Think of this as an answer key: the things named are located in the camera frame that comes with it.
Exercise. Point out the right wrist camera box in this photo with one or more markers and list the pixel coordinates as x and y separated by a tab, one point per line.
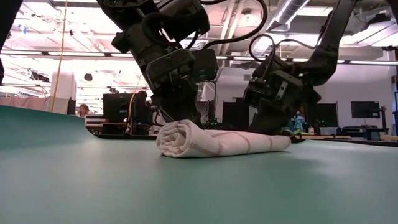
253	91

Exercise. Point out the green table mat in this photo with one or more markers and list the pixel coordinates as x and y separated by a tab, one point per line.
186	193

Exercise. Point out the silver ventilation duct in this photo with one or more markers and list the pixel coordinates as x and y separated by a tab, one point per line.
289	12

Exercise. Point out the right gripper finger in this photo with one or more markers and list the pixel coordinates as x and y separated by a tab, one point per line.
282	121
264	121

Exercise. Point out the person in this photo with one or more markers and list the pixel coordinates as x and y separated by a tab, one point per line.
83	110

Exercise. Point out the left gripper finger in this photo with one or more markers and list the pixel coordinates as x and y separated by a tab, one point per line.
188	105
166	102

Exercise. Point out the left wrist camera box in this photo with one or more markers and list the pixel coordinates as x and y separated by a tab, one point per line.
205	65

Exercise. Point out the black monitor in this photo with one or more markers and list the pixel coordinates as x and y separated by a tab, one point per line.
323	115
365	109
118	107

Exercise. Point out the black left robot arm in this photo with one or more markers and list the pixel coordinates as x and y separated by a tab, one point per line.
140	12

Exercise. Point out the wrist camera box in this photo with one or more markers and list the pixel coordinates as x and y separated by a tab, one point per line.
205	65
253	91

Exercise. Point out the white red-checked towel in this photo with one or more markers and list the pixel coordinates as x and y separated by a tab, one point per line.
202	141

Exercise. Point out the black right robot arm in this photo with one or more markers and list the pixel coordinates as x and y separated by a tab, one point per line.
326	62

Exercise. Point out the pink cloth partition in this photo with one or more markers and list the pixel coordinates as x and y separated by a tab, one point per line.
28	104

